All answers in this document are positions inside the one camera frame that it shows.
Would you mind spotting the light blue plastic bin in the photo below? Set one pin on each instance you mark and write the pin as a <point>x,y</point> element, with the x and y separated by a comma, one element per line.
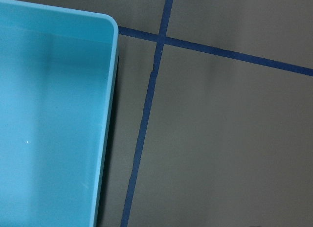
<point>57,77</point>

